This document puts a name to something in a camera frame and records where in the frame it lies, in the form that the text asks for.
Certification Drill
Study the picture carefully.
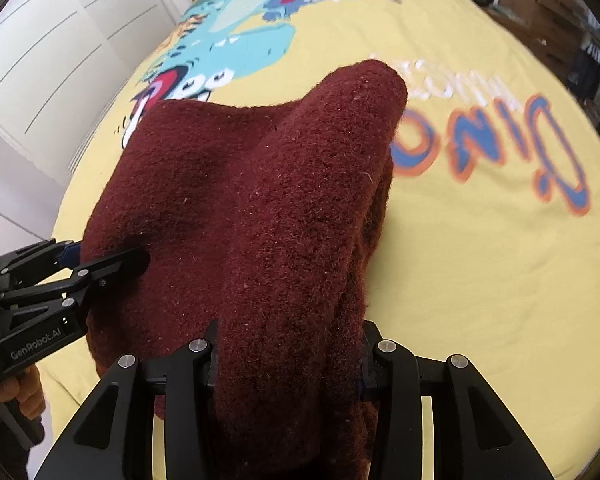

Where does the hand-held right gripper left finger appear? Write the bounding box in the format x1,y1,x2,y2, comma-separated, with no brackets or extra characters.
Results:
32,319,221,480

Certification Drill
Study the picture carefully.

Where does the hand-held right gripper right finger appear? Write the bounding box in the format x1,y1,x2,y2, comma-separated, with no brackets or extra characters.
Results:
356,320,556,480

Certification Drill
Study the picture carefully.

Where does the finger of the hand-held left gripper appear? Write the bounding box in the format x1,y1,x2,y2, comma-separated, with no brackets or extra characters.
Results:
0,239,84,292
0,247,152,329

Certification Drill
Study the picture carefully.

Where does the maroon knit sweater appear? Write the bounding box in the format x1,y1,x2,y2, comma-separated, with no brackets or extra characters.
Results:
80,58,409,480

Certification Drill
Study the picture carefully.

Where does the person's left hand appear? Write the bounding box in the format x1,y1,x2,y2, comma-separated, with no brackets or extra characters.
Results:
0,364,47,429

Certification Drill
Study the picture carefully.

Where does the yellow printed bedsheet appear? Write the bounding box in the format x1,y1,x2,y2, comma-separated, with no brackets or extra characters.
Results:
27,0,600,480

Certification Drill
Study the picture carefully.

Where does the white wardrobe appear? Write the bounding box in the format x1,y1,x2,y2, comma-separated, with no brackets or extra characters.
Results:
0,0,187,187

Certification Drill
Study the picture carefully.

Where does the black backpack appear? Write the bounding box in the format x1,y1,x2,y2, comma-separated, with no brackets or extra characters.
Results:
570,42,600,102

